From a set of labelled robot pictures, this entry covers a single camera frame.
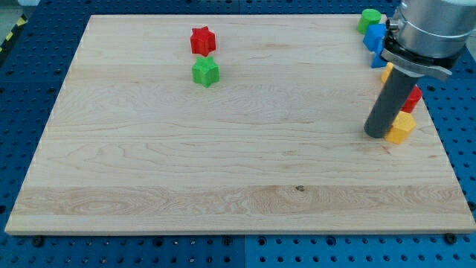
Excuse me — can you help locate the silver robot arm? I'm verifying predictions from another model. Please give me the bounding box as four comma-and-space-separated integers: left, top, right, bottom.
381, 0, 475, 81

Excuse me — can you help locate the green star block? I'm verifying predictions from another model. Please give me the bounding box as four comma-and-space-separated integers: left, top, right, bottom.
192, 57, 220, 88

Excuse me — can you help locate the red star block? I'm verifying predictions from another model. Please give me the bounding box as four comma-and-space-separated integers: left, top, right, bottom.
190, 26, 216, 57

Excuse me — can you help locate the wooden board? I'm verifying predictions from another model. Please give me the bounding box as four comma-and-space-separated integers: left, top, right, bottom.
5, 15, 475, 235

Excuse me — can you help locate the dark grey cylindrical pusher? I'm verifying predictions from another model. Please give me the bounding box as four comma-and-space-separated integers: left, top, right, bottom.
364, 66, 422, 138

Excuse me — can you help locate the yellow block behind pusher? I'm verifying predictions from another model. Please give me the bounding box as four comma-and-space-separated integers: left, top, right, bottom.
381, 62, 393, 83

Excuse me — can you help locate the yellow hexagon block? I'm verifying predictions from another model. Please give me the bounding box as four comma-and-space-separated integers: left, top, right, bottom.
384, 111, 417, 144

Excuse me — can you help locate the blue block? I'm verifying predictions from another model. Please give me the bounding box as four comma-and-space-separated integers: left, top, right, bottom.
363, 23, 387, 68

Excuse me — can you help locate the green cylinder block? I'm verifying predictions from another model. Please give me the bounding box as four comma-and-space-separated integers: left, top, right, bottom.
356, 8, 382, 34

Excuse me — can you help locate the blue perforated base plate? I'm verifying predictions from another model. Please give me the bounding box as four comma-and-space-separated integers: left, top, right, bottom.
1, 0, 475, 267

